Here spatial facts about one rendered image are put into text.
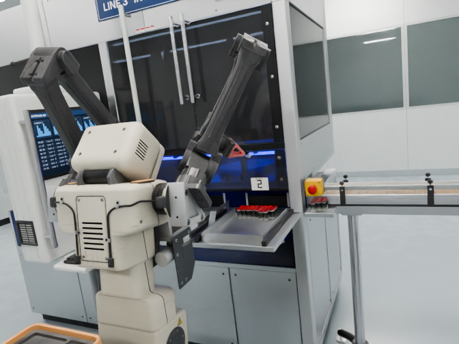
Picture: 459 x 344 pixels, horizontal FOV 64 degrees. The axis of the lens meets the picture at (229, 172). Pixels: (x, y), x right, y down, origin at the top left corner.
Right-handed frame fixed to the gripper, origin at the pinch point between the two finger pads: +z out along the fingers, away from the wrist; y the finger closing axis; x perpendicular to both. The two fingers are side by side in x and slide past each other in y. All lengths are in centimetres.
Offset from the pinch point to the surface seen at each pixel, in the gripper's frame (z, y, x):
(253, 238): 7.8, -23.6, 24.1
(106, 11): -58, 86, -25
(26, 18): -89, 74, -7
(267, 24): -3, 25, -51
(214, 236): -0.8, -12.7, 32.6
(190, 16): -28, 52, -41
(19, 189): -69, 38, 59
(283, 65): 7.9, 15.9, -38.9
